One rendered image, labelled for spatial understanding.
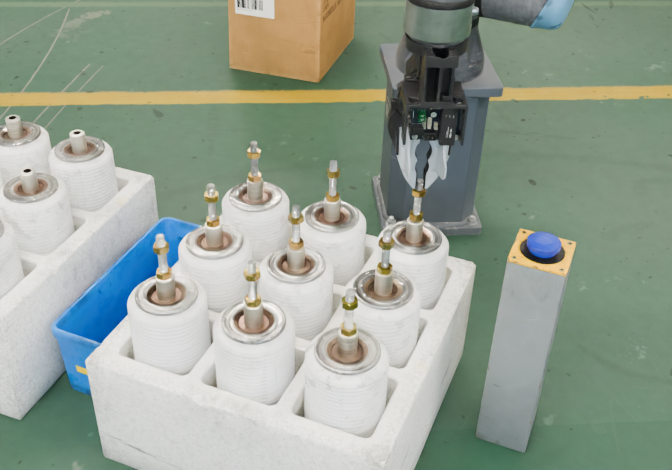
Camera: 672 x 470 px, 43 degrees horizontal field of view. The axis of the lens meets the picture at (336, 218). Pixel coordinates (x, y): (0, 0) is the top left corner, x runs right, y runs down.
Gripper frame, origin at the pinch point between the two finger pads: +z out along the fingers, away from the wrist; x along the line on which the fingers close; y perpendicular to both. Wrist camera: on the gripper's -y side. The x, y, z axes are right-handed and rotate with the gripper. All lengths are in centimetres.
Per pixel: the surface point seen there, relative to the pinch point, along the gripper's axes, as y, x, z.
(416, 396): 22.0, -1.4, 17.0
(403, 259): 4.7, -1.8, 9.9
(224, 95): -90, -33, 35
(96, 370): 16.9, -40.0, 17.7
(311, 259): 5.6, -13.8, 9.3
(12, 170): -22, -60, 13
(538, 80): -100, 44, 34
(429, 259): 4.7, 1.6, 9.9
